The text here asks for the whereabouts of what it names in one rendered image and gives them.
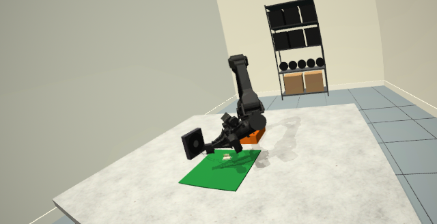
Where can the black cooling fan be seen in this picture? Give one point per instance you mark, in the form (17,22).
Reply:
(193,143)

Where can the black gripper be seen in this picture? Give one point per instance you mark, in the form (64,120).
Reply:
(229,138)

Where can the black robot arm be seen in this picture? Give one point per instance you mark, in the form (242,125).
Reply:
(250,108)

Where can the green circuit board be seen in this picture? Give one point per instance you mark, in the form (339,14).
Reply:
(224,170)

